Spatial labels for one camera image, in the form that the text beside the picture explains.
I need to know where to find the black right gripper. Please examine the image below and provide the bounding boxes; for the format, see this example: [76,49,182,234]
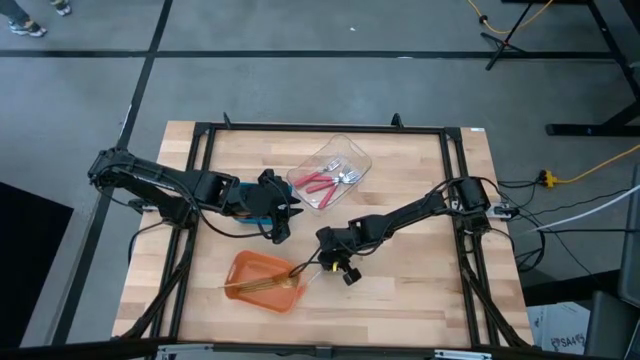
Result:
[315,225,364,287]

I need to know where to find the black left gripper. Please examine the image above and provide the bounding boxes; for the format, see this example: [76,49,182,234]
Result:
[234,168,305,246]

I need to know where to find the blue plastic bin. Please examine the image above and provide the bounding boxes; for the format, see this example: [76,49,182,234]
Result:
[233,182,275,225]

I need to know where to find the clear plastic bin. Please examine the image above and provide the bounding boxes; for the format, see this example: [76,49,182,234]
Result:
[285,133,373,211]

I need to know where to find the orange plastic bin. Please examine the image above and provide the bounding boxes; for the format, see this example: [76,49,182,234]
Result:
[223,249,308,315]

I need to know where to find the white cardboard box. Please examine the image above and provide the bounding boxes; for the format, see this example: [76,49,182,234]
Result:
[527,301,592,357]

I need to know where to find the black tripod stand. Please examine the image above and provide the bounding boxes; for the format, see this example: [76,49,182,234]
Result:
[480,0,539,71]

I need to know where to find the black floor panel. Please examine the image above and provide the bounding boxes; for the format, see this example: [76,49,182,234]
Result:
[0,181,75,351]

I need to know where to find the dark grey chair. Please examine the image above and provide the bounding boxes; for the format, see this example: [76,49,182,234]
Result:
[583,167,640,360]

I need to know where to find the person's leg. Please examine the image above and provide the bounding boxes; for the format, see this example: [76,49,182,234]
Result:
[0,0,31,26]

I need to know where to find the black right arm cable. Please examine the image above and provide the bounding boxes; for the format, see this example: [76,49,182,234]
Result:
[288,247,324,279]

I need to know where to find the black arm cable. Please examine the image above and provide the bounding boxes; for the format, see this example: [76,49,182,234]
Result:
[288,247,324,279]
[197,199,281,242]

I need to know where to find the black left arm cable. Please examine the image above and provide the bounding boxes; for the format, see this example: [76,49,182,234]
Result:
[197,199,281,242]

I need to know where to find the black metal table frame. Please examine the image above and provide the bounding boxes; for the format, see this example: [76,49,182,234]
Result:
[117,112,534,360]

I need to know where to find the black left cable bundle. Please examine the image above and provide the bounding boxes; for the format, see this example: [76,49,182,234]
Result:
[119,229,197,341]

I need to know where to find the black cable bundle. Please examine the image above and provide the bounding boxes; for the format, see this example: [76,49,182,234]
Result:
[458,249,534,349]
[119,229,197,341]

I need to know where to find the black right cable bundle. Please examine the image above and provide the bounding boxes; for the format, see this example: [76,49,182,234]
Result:
[458,249,534,349]

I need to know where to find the black floor cables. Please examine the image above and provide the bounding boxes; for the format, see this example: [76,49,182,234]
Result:
[497,177,640,274]

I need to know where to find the yellow hanging cable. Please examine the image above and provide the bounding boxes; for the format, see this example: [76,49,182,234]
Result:
[466,0,555,36]

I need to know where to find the yellow extension cord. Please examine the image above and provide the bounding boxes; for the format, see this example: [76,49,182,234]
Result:
[547,143,640,187]

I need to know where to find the white cable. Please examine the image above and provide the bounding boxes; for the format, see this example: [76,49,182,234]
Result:
[524,183,640,232]

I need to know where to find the black desk frame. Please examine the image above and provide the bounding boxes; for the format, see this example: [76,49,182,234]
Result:
[501,0,640,138]

